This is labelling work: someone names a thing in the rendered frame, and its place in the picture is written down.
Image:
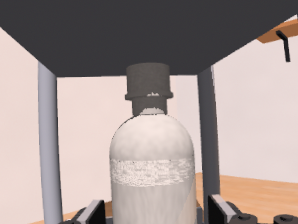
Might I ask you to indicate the grey shelving unit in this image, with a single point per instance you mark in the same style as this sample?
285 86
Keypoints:
101 38

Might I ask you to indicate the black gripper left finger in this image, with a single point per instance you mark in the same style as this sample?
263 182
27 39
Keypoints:
93 214

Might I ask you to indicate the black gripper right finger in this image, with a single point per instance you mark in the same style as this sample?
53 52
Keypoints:
219 212

